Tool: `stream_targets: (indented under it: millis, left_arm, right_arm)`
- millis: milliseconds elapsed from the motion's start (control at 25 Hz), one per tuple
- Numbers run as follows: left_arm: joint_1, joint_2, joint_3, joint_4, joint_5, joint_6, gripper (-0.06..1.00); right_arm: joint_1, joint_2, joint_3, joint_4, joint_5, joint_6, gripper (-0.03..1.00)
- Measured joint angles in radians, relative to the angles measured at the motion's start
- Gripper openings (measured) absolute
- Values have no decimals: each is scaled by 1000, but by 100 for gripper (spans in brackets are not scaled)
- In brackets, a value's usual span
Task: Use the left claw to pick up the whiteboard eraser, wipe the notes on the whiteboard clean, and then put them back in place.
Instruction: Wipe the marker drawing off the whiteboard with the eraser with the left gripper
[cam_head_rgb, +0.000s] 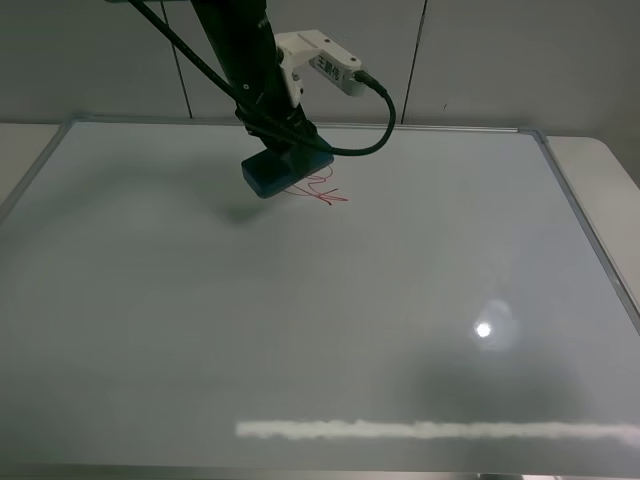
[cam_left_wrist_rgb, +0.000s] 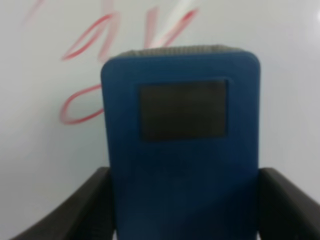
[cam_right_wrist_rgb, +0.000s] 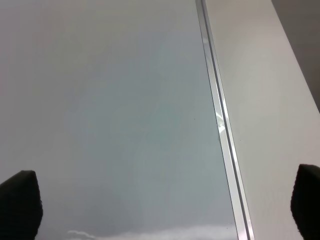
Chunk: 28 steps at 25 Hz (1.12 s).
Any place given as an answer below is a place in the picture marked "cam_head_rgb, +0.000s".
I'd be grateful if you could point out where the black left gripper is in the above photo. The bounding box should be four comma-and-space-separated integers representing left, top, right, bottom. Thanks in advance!
233, 89, 318, 150

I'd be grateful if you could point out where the dark blue whiteboard eraser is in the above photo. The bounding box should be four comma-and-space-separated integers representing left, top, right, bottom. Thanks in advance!
241, 146, 334, 199

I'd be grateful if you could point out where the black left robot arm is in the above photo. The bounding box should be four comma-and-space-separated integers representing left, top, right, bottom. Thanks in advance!
191, 1, 317, 140

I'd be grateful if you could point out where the red marker scribble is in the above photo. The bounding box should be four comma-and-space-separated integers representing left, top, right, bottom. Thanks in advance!
284, 166, 348, 206

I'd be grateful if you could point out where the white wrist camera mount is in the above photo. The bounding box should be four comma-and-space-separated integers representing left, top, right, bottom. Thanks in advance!
274, 30, 365, 108

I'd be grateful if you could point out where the white whiteboard with aluminium frame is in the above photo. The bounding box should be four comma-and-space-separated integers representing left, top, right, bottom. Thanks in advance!
1, 119, 639, 478

